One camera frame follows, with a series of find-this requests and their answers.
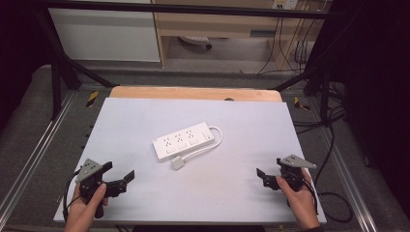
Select white power plug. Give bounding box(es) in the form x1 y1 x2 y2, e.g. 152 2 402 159
170 156 186 171

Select aluminium floor rail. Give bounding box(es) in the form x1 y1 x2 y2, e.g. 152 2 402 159
0 91 77 220
321 127 379 232

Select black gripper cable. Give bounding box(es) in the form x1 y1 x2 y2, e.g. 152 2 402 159
62 168 82 224
303 125 354 224

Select person's left hand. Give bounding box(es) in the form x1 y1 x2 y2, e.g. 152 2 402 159
63 183 109 232

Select white power strip cable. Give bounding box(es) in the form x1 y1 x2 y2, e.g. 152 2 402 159
180 125 224 162

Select office chair base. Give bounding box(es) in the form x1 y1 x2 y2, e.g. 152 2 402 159
178 35 214 50

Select wooden table board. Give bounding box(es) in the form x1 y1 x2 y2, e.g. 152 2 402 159
108 85 283 103

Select white cabinet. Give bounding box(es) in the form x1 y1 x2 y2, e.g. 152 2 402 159
47 7 161 63

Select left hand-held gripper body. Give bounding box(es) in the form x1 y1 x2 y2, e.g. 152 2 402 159
75 158 130 219

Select white wall socket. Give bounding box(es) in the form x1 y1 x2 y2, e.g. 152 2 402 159
272 0 300 11

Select white power strip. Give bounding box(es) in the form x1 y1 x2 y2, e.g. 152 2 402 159
152 122 216 163

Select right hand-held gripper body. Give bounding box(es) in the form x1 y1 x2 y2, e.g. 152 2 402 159
261 154 318 194

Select black floor cables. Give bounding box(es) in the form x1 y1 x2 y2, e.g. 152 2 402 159
291 81 347 135

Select yellow black floor tape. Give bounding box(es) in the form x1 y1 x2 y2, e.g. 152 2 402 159
293 96 311 111
85 90 100 108

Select black curtain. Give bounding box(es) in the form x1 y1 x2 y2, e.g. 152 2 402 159
307 0 410 212
0 0 56 133

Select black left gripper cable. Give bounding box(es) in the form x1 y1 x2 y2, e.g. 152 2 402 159
62 168 82 224

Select black metal frame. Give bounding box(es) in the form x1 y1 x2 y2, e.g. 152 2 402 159
31 0 343 122

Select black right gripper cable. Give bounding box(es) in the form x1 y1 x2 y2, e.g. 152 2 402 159
303 125 354 224

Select person's right hand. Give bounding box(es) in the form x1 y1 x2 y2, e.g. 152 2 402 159
276 167 322 232

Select black hanging cables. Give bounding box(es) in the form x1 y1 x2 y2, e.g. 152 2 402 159
256 14 312 75

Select light wooden desk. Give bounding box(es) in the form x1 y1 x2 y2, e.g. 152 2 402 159
150 0 325 70

